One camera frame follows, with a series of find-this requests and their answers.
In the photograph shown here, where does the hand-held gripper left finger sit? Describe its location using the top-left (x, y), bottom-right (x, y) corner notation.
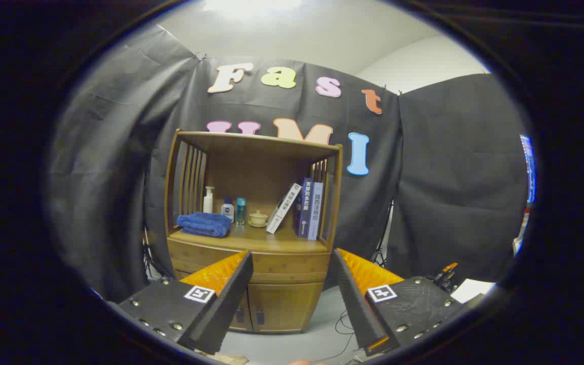
top-left (115, 249), bottom-right (254, 355)

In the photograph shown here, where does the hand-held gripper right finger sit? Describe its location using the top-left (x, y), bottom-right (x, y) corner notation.
top-left (333, 247), bottom-right (465, 357)

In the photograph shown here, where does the wooden drawer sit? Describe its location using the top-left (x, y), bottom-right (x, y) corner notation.
top-left (167, 237), bottom-right (332, 284)

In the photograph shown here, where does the wooden cabinet door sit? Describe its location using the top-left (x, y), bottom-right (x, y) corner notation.
top-left (248, 282), bottom-right (324, 334)
top-left (227, 286), bottom-right (253, 333)

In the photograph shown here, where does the wooden countertop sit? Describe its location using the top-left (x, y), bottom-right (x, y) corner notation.
top-left (168, 221), bottom-right (334, 254)

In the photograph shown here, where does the wooden cabinet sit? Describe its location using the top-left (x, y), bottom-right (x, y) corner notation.
top-left (164, 129), bottom-right (344, 334)

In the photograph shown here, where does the black tripod stand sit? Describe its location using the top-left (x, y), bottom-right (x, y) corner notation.
top-left (371, 200), bottom-right (394, 268)
top-left (142, 223), bottom-right (163, 279)

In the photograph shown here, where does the blue folded towel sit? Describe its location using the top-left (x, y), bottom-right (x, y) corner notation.
top-left (176, 212), bottom-right (233, 238)

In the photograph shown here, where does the black and orange tool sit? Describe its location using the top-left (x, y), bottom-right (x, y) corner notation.
top-left (426, 262), bottom-right (459, 295)

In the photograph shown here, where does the pale lavender book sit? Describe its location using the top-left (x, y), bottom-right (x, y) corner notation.
top-left (307, 181), bottom-right (324, 241)

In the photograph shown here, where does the dark blue book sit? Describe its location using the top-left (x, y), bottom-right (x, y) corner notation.
top-left (293, 177), bottom-right (314, 238)

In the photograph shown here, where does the white book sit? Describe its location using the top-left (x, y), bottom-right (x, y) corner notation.
top-left (266, 183), bottom-right (303, 234)

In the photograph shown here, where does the white paper sheet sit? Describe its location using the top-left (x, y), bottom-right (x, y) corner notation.
top-left (450, 278), bottom-right (496, 304)

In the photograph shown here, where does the lit monitor screen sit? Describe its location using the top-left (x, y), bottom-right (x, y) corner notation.
top-left (519, 134), bottom-right (537, 204)

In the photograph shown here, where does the black floor cable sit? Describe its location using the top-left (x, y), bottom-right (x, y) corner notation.
top-left (317, 309), bottom-right (361, 363)

